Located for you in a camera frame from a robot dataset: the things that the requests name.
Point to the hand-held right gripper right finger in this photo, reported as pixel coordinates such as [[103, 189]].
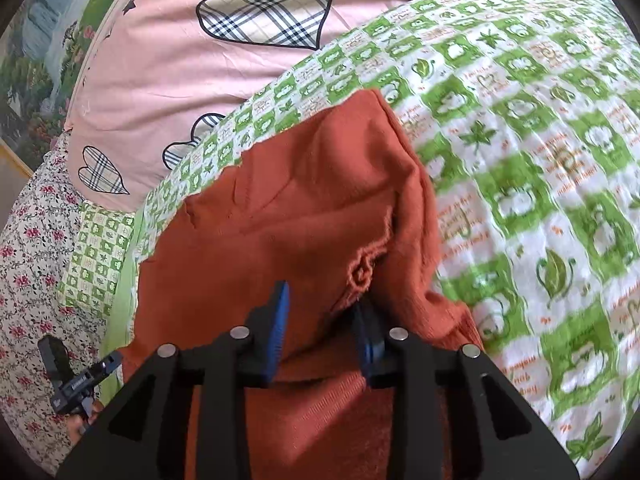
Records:
[[371, 345]]

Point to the floral bed sheet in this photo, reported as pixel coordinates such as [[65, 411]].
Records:
[[35, 270]]

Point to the green white checked blanket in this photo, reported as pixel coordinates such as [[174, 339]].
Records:
[[525, 160]]

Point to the landscape wall poster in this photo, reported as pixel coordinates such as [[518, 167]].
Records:
[[45, 55]]

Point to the pink quilt with plaid hearts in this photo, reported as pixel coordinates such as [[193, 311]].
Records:
[[200, 60]]

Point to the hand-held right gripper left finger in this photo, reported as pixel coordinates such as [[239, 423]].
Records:
[[278, 330]]

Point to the rust orange knit sweater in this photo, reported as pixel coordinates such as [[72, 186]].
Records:
[[280, 230]]

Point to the green white checked pillow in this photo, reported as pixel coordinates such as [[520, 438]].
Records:
[[95, 260]]

